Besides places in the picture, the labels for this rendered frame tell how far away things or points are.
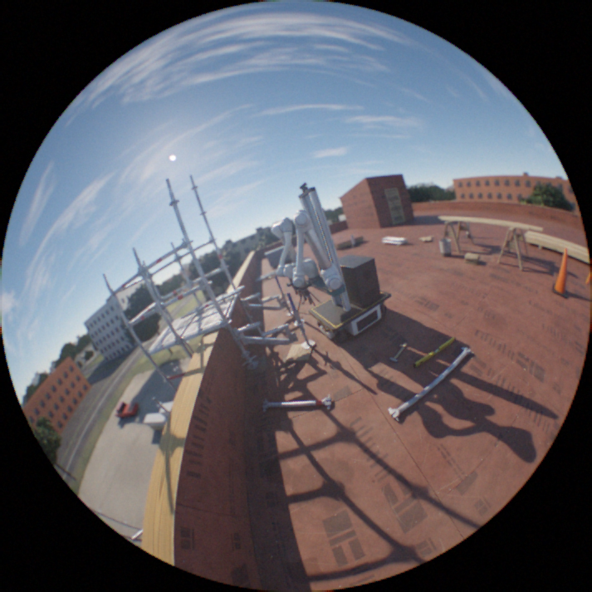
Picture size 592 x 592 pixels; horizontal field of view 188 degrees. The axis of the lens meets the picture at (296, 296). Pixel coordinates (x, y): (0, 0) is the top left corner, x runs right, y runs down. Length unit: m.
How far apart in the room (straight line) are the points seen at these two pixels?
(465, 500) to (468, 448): 0.39
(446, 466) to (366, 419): 0.78
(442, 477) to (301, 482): 0.98
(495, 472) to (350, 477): 1.07
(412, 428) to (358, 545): 0.95
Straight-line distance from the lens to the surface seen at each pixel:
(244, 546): 1.61
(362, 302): 2.17
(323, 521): 1.50
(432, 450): 1.54
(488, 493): 1.68
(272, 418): 1.85
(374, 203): 10.42
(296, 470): 1.57
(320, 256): 1.57
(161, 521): 1.22
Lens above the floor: 1.46
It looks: 21 degrees down
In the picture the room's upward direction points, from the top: 21 degrees counter-clockwise
